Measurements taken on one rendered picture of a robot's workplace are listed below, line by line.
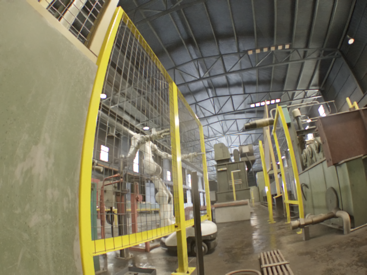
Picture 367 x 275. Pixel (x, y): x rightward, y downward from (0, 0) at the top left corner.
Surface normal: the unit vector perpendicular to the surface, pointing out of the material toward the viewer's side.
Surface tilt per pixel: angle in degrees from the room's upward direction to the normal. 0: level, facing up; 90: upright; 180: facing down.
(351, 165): 90
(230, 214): 90
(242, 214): 90
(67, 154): 90
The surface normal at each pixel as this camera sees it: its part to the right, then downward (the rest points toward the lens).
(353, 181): -0.33, -0.33
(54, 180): 0.94, -0.18
